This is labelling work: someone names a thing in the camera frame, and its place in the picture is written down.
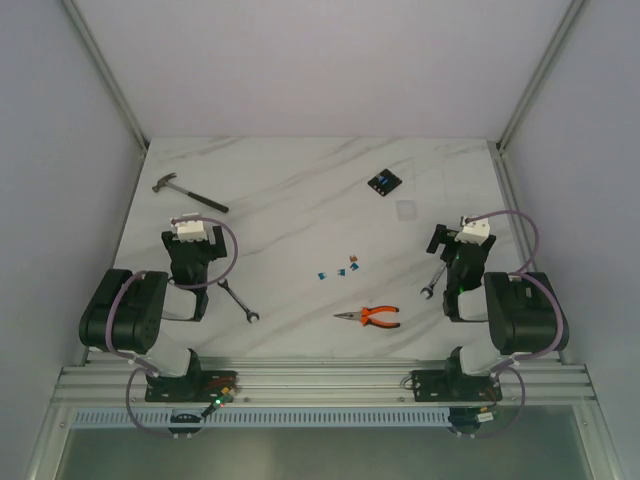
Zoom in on black fuse box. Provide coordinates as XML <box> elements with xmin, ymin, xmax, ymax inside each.
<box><xmin>367</xmin><ymin>169</ymin><xmax>402</xmax><ymax>197</ymax></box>

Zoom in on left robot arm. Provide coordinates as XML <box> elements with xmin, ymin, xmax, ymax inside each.
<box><xmin>79</xmin><ymin>221</ymin><xmax>227</xmax><ymax>402</ymax></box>

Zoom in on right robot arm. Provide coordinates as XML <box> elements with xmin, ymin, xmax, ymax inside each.
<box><xmin>421</xmin><ymin>221</ymin><xmax>569</xmax><ymax>399</ymax></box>

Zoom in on clear plastic fuse box cover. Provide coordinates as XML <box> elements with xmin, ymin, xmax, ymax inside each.
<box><xmin>395</xmin><ymin>200</ymin><xmax>418</xmax><ymax>221</ymax></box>

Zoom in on left silver wrench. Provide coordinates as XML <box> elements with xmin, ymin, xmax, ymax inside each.
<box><xmin>217</xmin><ymin>280</ymin><xmax>260</xmax><ymax>324</ymax></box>

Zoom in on silver wrench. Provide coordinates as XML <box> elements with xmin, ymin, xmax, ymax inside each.
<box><xmin>217</xmin><ymin>280</ymin><xmax>260</xmax><ymax>324</ymax></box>
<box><xmin>420</xmin><ymin>263</ymin><xmax>447</xmax><ymax>300</ymax></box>

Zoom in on right silver wrench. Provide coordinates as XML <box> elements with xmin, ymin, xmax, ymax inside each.
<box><xmin>420</xmin><ymin>263</ymin><xmax>447</xmax><ymax>300</ymax></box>

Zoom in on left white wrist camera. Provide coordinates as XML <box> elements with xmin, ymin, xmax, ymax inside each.
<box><xmin>171</xmin><ymin>213</ymin><xmax>209</xmax><ymax>243</ymax></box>

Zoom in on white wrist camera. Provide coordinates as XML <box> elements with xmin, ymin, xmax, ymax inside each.
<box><xmin>171</xmin><ymin>213</ymin><xmax>209</xmax><ymax>243</ymax></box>
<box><xmin>454</xmin><ymin>216</ymin><xmax>490</xmax><ymax>245</ymax></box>

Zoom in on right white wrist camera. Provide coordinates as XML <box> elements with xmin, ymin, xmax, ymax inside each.
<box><xmin>454</xmin><ymin>216</ymin><xmax>490</xmax><ymax>245</ymax></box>

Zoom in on claw hammer black handle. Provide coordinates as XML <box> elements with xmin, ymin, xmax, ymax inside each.
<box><xmin>151</xmin><ymin>172</ymin><xmax>230</xmax><ymax>215</ymax></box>

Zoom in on orange handled needle-nose pliers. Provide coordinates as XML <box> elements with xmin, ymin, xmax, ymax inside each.
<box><xmin>334</xmin><ymin>305</ymin><xmax>401</xmax><ymax>330</ymax></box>

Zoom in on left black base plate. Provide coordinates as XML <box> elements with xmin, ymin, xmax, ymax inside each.
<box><xmin>145</xmin><ymin>370</ymin><xmax>237</xmax><ymax>403</ymax></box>

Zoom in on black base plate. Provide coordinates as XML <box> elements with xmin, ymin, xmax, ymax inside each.
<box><xmin>145</xmin><ymin>370</ymin><xmax>237</xmax><ymax>403</ymax></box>
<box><xmin>411</xmin><ymin>370</ymin><xmax>503</xmax><ymax>403</ymax></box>

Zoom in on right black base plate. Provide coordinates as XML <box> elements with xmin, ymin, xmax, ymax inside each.
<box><xmin>411</xmin><ymin>370</ymin><xmax>503</xmax><ymax>403</ymax></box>

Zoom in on aluminium mounting rail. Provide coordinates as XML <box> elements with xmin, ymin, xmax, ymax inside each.
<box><xmin>52</xmin><ymin>353</ymin><xmax>596</xmax><ymax>407</ymax></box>

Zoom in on white slotted cable duct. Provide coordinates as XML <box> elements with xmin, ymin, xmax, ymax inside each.
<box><xmin>70</xmin><ymin>407</ymin><xmax>451</xmax><ymax>429</ymax></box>

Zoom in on left aluminium frame post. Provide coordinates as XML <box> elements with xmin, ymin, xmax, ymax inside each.
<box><xmin>61</xmin><ymin>0</ymin><xmax>150</xmax><ymax>153</ymax></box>

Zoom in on aluminium frame post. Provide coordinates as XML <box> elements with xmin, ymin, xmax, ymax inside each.
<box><xmin>61</xmin><ymin>0</ymin><xmax>150</xmax><ymax>153</ymax></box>
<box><xmin>496</xmin><ymin>0</ymin><xmax>590</xmax><ymax>154</ymax></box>

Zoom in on right aluminium frame post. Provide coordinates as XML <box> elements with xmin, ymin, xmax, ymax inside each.
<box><xmin>496</xmin><ymin>0</ymin><xmax>590</xmax><ymax>154</ymax></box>

